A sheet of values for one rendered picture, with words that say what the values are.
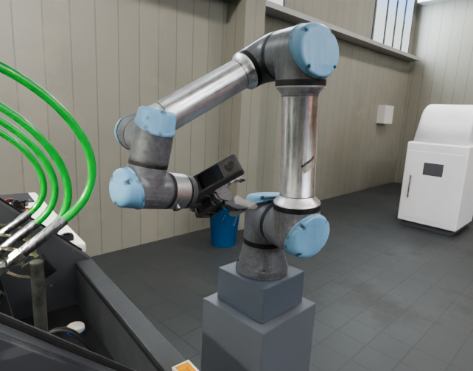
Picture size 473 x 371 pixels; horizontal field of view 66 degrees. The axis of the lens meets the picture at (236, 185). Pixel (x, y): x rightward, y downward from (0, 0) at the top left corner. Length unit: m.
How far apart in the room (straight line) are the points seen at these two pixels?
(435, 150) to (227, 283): 4.15
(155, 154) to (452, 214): 4.54
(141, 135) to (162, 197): 0.12
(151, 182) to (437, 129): 4.62
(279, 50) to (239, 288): 0.62
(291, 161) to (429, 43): 7.77
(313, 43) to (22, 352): 0.71
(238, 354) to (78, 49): 2.77
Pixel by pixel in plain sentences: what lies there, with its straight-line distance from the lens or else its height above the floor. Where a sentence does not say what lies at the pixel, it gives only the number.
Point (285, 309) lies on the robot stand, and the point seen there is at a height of 0.81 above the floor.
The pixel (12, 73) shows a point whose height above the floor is 1.39.
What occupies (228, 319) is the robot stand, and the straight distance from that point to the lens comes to 1.08.
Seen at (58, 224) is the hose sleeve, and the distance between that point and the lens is 0.66.
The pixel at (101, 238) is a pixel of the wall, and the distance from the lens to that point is 3.59.
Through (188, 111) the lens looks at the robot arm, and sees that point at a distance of 0.84.
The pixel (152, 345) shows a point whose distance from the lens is 0.70.
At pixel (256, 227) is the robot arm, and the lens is 0.98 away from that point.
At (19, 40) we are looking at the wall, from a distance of 3.22.
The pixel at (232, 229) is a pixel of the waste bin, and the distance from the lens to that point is 3.66.
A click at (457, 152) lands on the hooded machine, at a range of 4.92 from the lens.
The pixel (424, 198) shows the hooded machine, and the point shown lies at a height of 0.40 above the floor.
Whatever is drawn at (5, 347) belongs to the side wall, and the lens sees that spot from 0.33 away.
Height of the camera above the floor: 1.35
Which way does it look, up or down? 12 degrees down
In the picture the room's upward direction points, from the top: 3 degrees clockwise
